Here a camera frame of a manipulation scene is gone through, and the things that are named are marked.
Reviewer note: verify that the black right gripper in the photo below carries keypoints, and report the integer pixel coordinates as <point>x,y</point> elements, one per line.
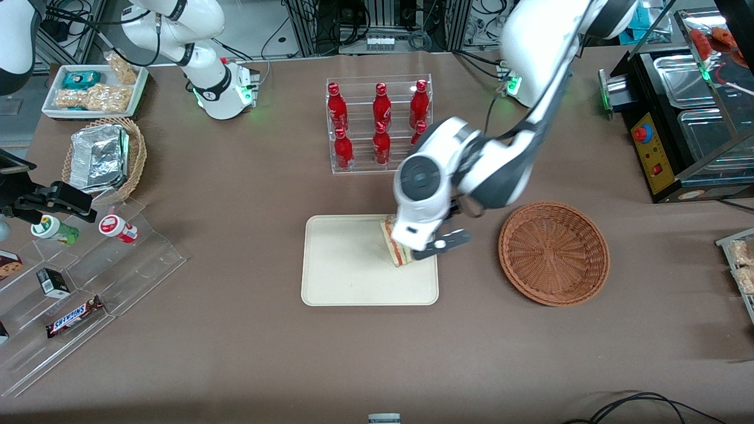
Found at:
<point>23,198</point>

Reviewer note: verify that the triangle sandwich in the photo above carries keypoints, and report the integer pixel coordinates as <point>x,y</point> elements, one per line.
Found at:
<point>393,247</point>

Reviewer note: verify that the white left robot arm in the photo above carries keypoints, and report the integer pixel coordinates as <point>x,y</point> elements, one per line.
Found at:
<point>530,35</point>

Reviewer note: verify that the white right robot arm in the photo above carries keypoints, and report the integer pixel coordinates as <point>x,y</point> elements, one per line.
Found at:
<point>206,88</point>

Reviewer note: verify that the light oval wicker basket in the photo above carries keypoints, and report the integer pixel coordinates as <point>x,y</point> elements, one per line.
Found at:
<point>136,159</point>

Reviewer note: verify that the beige plastic tray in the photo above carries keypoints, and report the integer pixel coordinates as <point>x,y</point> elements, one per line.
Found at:
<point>341,265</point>

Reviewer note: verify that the white rectangular snack tray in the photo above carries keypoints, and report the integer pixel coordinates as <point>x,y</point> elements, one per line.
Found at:
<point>53,106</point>

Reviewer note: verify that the brown round wicker basket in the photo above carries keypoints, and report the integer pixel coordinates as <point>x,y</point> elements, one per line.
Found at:
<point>554,253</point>

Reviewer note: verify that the tray with pastries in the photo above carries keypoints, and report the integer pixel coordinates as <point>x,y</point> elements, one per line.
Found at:
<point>733,235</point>

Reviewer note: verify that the white green small bottle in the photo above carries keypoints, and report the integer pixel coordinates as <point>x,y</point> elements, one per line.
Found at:
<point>56,231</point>

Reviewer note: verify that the silver foil container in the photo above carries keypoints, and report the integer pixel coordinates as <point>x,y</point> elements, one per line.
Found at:
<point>97,159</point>

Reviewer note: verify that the white red small bottle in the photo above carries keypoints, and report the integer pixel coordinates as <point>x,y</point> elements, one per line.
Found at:
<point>118,228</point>

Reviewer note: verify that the clear acrylic bottle rack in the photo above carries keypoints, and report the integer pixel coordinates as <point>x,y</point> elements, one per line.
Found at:
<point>362,169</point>

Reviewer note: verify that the small black box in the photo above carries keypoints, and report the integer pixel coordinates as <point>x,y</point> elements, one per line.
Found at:
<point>54,282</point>

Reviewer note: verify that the brown cookie box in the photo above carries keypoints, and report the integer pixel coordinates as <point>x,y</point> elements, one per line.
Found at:
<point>9,266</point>

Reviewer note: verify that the red cola bottle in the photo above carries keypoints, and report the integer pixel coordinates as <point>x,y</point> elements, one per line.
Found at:
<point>419,106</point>
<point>343,152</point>
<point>417,134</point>
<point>382,109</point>
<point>337,109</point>
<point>381,147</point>

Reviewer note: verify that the clear acrylic stepped stand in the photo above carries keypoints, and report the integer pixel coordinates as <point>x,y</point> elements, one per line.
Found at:
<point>141,265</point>

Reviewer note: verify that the peanut snack bag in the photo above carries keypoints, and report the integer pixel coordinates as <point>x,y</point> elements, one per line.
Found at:
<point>122,68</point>
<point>100,98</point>

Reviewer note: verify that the Snickers chocolate bar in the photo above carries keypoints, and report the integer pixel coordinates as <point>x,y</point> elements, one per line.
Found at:
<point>73,318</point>

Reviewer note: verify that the teal snack packet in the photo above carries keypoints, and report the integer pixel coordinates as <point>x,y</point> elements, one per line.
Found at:
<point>81,79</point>

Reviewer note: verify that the dark small packet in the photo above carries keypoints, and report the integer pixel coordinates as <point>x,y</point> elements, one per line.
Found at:
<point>3,333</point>

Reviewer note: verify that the grey small device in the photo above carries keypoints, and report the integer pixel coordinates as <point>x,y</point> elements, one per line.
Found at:
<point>384,418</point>

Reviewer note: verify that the white power strip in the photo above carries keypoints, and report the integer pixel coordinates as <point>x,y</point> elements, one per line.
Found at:
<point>380,43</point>

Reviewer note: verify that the metal equipment rack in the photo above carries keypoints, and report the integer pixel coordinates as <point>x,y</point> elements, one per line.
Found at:
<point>377,17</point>

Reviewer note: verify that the black food warmer appliance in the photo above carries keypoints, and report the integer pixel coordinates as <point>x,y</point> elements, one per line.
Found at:
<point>654,147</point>

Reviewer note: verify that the teal box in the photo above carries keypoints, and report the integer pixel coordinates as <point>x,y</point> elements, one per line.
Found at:
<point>645,26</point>

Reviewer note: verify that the clear bagged snack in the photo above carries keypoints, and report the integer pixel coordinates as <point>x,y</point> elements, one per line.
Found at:
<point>746,281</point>
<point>743,253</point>

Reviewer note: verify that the red packaged food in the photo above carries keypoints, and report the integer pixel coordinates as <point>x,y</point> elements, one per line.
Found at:
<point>721,38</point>

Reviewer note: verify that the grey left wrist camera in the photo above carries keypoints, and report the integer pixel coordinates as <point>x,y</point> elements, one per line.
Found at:
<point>450,240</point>

